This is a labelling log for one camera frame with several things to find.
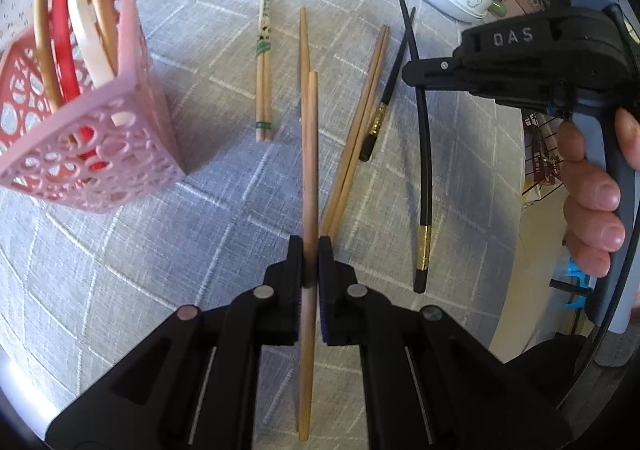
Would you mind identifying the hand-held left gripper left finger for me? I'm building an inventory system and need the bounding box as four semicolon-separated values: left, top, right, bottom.
45;235;306;450

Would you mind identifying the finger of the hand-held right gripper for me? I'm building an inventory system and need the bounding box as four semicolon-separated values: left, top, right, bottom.
402;57;467;90

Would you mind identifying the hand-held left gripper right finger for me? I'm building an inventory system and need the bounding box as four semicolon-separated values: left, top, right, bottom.
317;235;574;450

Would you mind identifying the plain wooden chopstick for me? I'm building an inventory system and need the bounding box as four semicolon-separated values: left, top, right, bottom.
299;6;312;238
297;71;321;441
327;27;392;237

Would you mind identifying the black chopstick with gold band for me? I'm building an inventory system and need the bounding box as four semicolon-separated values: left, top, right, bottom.
395;0;434;294
359;6;417;162

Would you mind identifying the pink perforated utensil basket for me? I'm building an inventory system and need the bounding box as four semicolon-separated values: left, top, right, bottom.
0;0;188;216

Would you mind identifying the white plastic spoon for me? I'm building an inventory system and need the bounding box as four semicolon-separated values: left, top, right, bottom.
69;0;129;127

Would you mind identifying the pale bamboo chopstick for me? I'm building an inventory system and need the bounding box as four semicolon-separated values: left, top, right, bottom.
89;0;122;77
34;0;67;112

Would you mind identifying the red plastic spoon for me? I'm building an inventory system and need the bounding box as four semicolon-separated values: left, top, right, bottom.
49;0;112;172

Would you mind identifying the person's right hand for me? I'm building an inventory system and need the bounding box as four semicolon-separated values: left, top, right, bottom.
556;108;640;279

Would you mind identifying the brown wooden chopstick pair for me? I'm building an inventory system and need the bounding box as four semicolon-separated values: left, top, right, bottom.
320;24;389;234

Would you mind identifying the blue plastic object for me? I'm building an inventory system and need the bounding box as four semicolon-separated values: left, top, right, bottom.
567;255;592;312

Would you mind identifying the black wire rack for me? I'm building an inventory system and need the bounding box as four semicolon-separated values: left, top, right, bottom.
521;110;572;193

